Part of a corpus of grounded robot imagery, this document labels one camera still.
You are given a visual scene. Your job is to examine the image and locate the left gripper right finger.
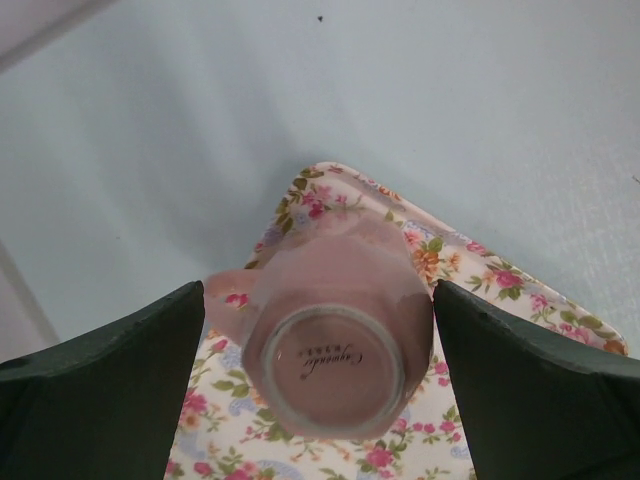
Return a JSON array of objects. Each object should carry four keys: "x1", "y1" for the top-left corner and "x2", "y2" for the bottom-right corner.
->
[{"x1": 434, "y1": 281, "x2": 639, "y2": 479}]

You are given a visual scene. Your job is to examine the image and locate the pink mug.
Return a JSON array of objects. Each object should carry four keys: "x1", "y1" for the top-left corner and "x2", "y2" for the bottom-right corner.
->
[{"x1": 204, "y1": 214, "x2": 434, "y2": 440}]

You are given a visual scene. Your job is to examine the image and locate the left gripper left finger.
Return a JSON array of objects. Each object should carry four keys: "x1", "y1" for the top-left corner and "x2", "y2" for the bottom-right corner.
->
[{"x1": 1, "y1": 281, "x2": 204, "y2": 479}]

